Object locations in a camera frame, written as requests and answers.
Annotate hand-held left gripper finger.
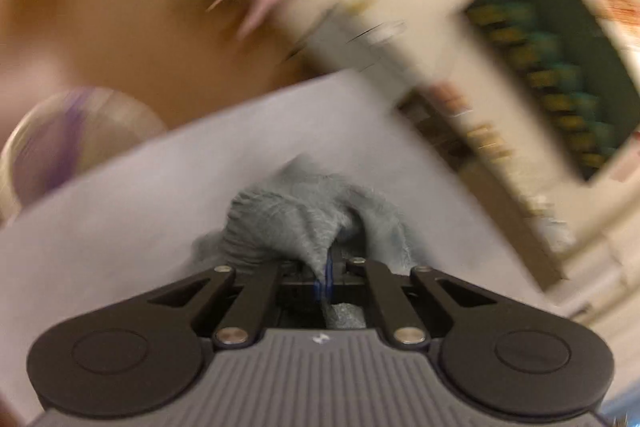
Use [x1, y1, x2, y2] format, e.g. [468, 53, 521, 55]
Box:
[324, 251, 499, 350]
[146, 261, 324, 349]

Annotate grey fleece pants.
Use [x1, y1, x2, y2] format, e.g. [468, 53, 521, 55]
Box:
[192, 154, 426, 330]

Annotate long low TV cabinet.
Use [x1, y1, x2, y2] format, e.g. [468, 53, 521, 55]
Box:
[295, 4, 573, 293]

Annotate round beige object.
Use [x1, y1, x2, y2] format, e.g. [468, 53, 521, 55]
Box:
[0, 86, 168, 225]

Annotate dark framed wall painting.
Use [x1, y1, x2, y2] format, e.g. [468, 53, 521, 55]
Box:
[459, 0, 628, 186]

